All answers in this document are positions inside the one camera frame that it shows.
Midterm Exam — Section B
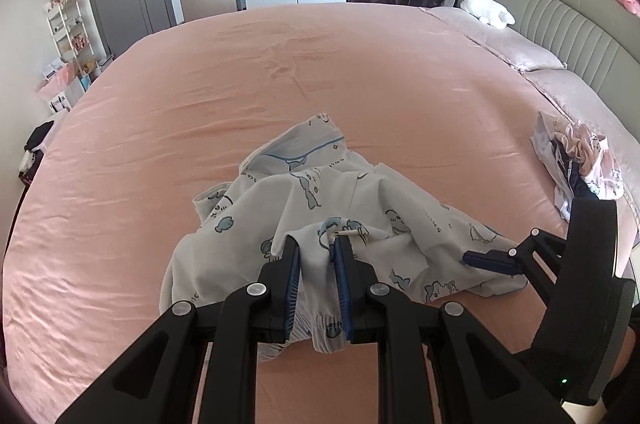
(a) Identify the black cloth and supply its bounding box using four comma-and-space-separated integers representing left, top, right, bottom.
19, 120, 57, 176

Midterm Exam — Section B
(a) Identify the navy garment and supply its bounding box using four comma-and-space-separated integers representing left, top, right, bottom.
550, 141, 601, 205

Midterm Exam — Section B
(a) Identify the pink bed sheet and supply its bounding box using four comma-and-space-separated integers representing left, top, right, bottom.
0, 1, 640, 424

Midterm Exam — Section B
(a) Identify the grey padded headboard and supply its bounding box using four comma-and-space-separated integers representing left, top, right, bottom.
465, 0, 640, 225

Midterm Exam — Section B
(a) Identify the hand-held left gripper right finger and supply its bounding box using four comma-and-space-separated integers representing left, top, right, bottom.
332, 234, 576, 424

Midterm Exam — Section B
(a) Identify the person's right forearm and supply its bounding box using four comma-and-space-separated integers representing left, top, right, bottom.
612, 326, 640, 385

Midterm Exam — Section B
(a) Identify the white shelf rack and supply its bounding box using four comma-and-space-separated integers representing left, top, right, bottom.
44, 0, 102, 76

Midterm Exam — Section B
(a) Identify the pink gift bag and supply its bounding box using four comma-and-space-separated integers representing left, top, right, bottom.
34, 63, 82, 111

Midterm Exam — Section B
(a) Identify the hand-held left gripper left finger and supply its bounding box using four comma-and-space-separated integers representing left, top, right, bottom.
55, 236, 303, 424

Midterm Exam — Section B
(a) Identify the white plush toy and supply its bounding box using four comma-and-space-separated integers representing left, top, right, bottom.
460, 0, 516, 27

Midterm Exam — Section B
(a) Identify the white printed pajama top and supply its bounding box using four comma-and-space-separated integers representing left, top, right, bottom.
159, 109, 528, 355

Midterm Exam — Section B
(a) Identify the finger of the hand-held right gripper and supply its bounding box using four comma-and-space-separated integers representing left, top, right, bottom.
462, 228, 571, 305

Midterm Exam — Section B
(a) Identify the pink printed garment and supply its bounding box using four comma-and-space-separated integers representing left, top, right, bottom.
552, 124, 626, 201

